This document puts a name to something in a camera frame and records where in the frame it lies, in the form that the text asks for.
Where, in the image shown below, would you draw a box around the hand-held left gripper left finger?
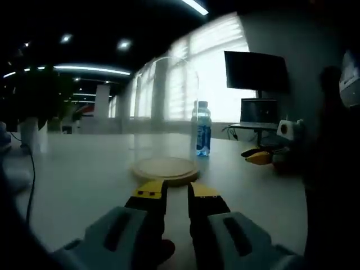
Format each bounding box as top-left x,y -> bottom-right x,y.
52,179 -> 169,270

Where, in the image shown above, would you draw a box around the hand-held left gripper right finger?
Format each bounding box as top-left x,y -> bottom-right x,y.
187,182 -> 307,270

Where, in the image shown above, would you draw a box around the blue-capped drink bottle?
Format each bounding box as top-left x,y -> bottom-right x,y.
191,100 -> 212,158

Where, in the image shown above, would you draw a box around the round wooden base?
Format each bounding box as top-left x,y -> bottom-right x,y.
130,156 -> 199,188

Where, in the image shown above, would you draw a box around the clear glass dome cover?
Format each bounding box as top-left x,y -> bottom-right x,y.
132,55 -> 201,177

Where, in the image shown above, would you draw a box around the open laptop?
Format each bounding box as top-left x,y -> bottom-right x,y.
228,98 -> 280,131

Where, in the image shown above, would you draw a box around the person's left hand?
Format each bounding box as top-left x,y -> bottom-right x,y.
160,238 -> 176,264

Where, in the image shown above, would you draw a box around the monitor stand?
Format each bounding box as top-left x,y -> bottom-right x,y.
254,89 -> 268,149

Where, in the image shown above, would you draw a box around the black monitor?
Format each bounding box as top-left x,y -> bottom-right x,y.
224,51 -> 290,94

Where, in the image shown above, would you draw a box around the white chest-worn device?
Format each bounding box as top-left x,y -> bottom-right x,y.
338,49 -> 360,109

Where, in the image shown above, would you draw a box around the white window blinds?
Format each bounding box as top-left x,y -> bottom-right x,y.
108,13 -> 251,125

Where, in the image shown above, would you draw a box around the potted plant in white pot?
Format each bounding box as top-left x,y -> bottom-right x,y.
13,64 -> 74,154

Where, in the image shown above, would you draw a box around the short ceiling light strip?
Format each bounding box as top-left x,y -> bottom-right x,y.
182,0 -> 210,16

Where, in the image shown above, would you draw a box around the long ceiling light strip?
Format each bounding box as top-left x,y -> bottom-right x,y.
24,64 -> 132,77

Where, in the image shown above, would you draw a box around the black cable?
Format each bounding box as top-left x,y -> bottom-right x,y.
10,130 -> 37,226

